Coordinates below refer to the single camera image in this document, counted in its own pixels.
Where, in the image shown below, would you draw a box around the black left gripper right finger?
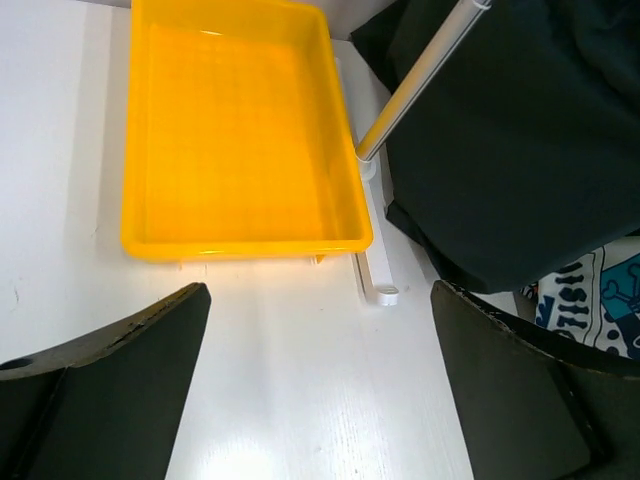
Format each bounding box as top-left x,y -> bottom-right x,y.
431,280 -> 639,479

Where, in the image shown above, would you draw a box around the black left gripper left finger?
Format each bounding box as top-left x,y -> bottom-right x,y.
1,283 -> 211,479

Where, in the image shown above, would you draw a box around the patterned blue orange shorts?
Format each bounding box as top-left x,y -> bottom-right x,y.
521,236 -> 639,361

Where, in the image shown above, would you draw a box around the white metal clothes rack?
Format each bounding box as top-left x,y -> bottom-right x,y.
351,0 -> 492,307

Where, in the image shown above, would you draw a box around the yellow plastic tray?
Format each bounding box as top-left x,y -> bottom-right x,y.
120,1 -> 373,262

